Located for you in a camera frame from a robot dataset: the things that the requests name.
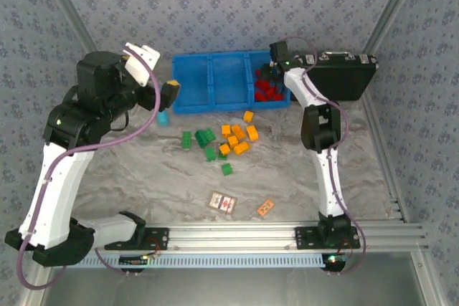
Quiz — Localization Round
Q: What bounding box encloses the blue three-compartment bin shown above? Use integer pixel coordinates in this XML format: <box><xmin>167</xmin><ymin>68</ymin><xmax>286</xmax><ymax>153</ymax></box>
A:
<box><xmin>171</xmin><ymin>49</ymin><xmax>291</xmax><ymax>115</ymax></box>

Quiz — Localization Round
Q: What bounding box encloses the black hard case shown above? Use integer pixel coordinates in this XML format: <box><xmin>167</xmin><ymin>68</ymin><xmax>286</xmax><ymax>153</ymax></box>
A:
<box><xmin>292</xmin><ymin>50</ymin><xmax>379</xmax><ymax>102</ymax></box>

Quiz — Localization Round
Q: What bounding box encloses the red patterned card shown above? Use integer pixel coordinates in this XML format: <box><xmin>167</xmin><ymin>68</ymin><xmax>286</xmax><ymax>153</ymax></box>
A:
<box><xmin>207</xmin><ymin>190</ymin><xmax>237</xmax><ymax>216</ymax></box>

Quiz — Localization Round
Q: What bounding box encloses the small orange printed tile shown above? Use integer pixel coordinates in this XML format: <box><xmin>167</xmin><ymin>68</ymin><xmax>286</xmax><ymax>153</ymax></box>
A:
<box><xmin>256</xmin><ymin>199</ymin><xmax>275</xmax><ymax>218</ymax></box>

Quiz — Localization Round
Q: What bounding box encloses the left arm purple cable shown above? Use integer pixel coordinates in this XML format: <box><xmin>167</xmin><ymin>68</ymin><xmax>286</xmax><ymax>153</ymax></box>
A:
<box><xmin>16</xmin><ymin>46</ymin><xmax>162</xmax><ymax>291</ymax></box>

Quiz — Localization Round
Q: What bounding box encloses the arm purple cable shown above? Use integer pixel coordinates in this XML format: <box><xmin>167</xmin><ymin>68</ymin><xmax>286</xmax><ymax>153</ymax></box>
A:
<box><xmin>281</xmin><ymin>35</ymin><xmax>367</xmax><ymax>277</ymax></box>
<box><xmin>16</xmin><ymin>46</ymin><xmax>162</xmax><ymax>291</ymax></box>

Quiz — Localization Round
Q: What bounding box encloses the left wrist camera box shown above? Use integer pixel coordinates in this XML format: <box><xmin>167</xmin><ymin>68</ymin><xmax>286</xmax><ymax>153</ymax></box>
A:
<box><xmin>123</xmin><ymin>42</ymin><xmax>161</xmax><ymax>87</ymax></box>

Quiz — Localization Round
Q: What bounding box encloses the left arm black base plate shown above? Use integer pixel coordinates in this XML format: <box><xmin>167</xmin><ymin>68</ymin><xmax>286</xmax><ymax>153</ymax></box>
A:
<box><xmin>104</xmin><ymin>226</ymin><xmax>170</xmax><ymax>252</ymax></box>

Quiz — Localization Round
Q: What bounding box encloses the aluminium mounting rail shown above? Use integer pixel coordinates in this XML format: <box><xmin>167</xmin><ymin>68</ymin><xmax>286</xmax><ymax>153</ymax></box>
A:
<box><xmin>93</xmin><ymin>222</ymin><xmax>430</xmax><ymax>252</ymax></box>

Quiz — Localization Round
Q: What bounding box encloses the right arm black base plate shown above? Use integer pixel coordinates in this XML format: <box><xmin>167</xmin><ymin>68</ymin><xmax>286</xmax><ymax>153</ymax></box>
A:
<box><xmin>294</xmin><ymin>226</ymin><xmax>361</xmax><ymax>250</ymax></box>

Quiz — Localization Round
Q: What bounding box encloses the light blue slotted cable duct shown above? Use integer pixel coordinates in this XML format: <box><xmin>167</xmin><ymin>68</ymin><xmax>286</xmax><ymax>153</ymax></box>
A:
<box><xmin>84</xmin><ymin>252</ymin><xmax>326</xmax><ymax>269</ymax></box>

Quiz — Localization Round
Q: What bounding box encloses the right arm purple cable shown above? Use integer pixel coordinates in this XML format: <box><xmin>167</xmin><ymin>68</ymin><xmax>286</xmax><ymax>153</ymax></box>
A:
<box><xmin>281</xmin><ymin>35</ymin><xmax>367</xmax><ymax>277</ymax></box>

